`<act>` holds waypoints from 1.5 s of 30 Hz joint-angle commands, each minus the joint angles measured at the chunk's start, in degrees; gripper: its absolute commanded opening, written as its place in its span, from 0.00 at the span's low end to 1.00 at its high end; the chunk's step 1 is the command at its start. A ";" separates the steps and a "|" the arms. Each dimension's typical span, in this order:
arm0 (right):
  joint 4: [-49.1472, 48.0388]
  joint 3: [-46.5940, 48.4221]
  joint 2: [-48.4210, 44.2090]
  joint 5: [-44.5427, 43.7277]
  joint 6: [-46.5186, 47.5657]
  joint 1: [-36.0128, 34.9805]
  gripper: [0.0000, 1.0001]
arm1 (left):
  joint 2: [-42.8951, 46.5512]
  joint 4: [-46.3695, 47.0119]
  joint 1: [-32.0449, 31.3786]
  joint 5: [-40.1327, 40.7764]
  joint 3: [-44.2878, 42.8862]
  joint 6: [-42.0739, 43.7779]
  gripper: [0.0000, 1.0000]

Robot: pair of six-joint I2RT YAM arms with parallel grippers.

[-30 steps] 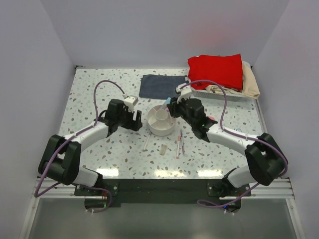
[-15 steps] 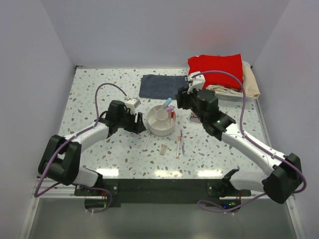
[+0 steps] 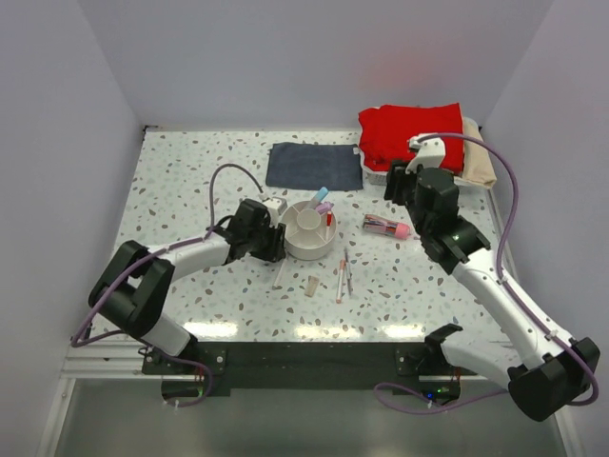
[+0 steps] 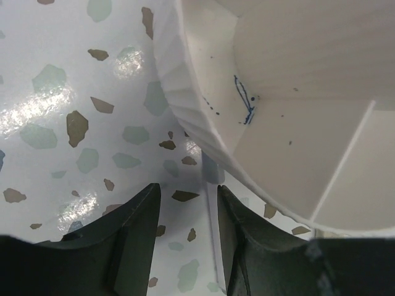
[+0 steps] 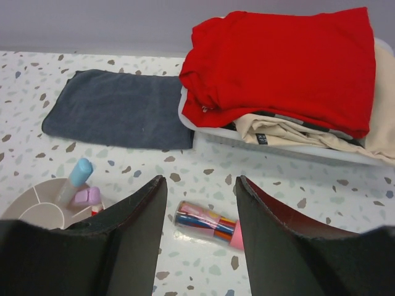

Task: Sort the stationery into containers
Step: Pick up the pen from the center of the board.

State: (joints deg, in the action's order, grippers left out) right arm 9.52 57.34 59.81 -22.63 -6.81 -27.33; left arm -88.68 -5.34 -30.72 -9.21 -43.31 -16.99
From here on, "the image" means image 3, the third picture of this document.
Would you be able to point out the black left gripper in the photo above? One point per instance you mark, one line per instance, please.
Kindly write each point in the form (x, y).
(274, 252)

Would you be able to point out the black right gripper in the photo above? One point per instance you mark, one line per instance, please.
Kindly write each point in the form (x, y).
(397, 176)

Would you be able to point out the white thin pen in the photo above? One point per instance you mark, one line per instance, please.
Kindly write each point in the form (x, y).
(278, 279)

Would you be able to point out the white round divided organizer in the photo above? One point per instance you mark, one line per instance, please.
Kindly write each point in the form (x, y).
(304, 234)

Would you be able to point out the pink clear pencil case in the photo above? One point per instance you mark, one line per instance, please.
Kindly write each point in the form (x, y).
(378, 225)

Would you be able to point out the pink glue stick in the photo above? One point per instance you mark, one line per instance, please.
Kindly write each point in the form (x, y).
(324, 207)

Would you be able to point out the beige eraser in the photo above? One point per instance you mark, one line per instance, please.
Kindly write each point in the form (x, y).
(312, 284)

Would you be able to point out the blue capped clear tube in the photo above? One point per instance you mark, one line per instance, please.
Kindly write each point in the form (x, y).
(317, 198)

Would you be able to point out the orange white pen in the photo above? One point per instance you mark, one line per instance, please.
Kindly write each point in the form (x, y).
(340, 283)

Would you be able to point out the grey thin pen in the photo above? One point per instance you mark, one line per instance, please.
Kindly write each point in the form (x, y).
(348, 272)

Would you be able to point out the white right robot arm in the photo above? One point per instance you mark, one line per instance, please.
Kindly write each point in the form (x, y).
(555, 369)

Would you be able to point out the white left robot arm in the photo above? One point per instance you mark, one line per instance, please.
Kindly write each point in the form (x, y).
(132, 290)

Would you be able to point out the white plastic basket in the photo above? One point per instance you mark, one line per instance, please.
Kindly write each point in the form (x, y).
(378, 178)

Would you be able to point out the red folded cloth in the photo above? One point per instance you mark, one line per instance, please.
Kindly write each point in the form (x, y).
(387, 129)

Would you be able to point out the dark blue folded cloth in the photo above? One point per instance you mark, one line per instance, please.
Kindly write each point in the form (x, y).
(311, 167)

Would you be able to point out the beige folded cloth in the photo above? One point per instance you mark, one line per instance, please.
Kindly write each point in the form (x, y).
(477, 170)

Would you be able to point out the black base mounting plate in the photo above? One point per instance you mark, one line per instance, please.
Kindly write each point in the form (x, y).
(322, 366)

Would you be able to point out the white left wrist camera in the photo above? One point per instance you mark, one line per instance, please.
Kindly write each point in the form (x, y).
(275, 206)

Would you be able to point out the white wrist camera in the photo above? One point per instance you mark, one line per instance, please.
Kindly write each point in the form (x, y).
(275, 206)
(429, 151)

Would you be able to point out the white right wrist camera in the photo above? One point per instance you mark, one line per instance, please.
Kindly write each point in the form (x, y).
(429, 151)

